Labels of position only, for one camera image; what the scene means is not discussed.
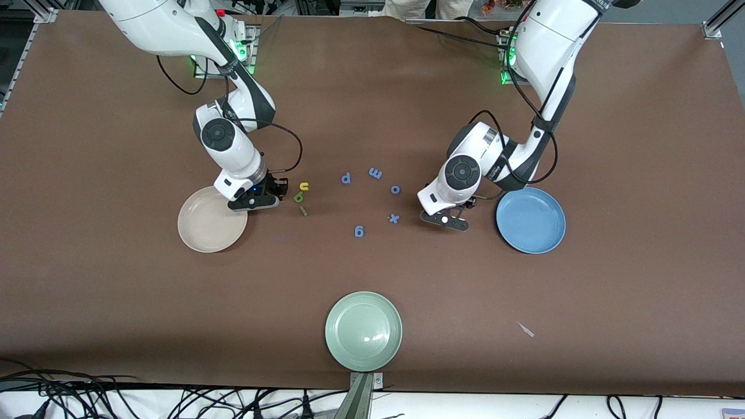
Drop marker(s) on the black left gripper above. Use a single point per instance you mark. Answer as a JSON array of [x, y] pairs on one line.
[[470, 203]]

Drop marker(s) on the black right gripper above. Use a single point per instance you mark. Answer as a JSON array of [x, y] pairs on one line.
[[273, 185]]

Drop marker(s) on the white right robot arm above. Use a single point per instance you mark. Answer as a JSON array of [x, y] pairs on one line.
[[174, 23]]

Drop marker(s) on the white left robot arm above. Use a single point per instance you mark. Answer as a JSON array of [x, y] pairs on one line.
[[553, 41]]

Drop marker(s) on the blue round plate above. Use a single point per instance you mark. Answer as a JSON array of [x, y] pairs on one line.
[[532, 224]]

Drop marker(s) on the beige round plate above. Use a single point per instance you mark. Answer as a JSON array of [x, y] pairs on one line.
[[204, 227]]

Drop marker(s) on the blue foam letter m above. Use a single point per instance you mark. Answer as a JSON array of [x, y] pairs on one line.
[[375, 174]]

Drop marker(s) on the brown table cover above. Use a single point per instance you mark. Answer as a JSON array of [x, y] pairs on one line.
[[372, 116]]

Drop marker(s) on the green round plate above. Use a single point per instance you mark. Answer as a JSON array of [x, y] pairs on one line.
[[364, 331]]

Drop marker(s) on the person in beige trousers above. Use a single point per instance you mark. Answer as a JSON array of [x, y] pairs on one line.
[[425, 7]]

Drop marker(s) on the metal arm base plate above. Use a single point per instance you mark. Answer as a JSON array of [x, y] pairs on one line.
[[505, 80], [253, 58]]

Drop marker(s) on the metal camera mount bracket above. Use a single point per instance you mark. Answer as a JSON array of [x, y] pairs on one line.
[[361, 396]]

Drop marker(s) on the aluminium frame profile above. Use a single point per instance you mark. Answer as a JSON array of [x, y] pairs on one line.
[[45, 16], [719, 20]]

